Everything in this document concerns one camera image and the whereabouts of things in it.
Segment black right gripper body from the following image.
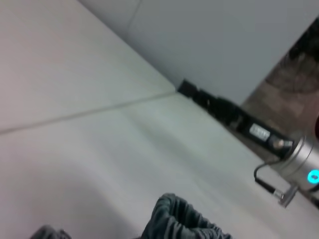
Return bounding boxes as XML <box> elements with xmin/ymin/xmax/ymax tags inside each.
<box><xmin>195</xmin><ymin>90</ymin><xmax>296</xmax><ymax>158</ymax></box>

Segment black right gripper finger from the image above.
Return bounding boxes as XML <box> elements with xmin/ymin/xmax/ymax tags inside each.
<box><xmin>176</xmin><ymin>79</ymin><xmax>200</xmax><ymax>100</ymax></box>

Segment blue denim shorts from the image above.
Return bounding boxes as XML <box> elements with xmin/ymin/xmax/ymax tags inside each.
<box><xmin>31</xmin><ymin>192</ymin><xmax>236</xmax><ymax>239</ymax></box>

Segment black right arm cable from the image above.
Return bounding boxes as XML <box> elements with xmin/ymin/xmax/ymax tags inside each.
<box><xmin>253</xmin><ymin>160</ymin><xmax>300</xmax><ymax>208</ymax></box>

